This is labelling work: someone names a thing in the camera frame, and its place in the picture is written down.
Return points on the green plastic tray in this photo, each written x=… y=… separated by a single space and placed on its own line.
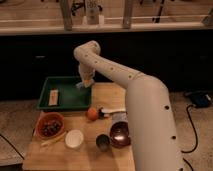
x=70 y=97

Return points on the wooden post left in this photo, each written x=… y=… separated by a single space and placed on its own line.
x=66 y=14

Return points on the dark bag on floor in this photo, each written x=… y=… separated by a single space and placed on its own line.
x=199 y=99

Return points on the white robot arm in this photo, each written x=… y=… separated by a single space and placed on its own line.
x=152 y=128

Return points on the wooden post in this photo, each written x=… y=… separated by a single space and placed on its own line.
x=66 y=14
x=127 y=14

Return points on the yellow chopstick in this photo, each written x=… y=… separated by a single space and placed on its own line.
x=53 y=140

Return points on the white device on shelf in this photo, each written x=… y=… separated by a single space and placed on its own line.
x=92 y=12

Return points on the wooden block in tray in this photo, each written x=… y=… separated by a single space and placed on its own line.
x=53 y=97

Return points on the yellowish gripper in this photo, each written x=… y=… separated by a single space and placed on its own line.
x=88 y=83

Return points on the dark red bowl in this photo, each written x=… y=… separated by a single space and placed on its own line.
x=119 y=135

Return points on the grey folded cloth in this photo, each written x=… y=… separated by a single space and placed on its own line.
x=119 y=117

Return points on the small metal cup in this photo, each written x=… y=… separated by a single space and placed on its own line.
x=103 y=142

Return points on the orange bowl with berries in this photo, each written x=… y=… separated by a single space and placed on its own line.
x=49 y=125

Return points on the white small bowl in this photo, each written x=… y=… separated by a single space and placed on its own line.
x=74 y=139

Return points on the orange fruit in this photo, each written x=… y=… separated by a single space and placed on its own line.
x=92 y=114

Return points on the wooden post right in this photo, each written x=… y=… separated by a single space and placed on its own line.
x=127 y=14

